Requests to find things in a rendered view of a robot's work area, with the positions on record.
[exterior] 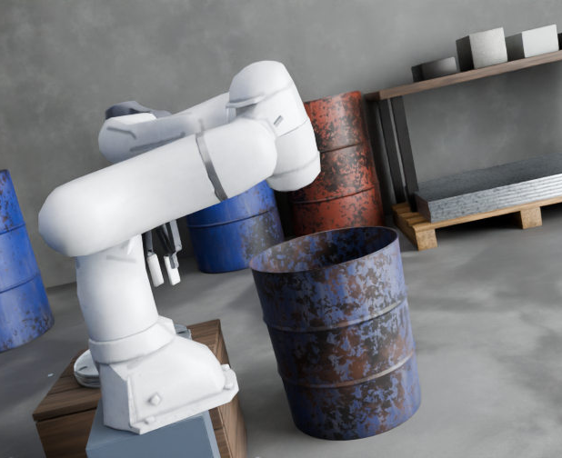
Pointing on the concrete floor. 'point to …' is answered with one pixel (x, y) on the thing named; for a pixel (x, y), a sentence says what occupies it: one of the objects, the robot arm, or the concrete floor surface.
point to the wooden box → (235, 445)
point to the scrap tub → (341, 331)
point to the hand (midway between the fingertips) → (164, 270)
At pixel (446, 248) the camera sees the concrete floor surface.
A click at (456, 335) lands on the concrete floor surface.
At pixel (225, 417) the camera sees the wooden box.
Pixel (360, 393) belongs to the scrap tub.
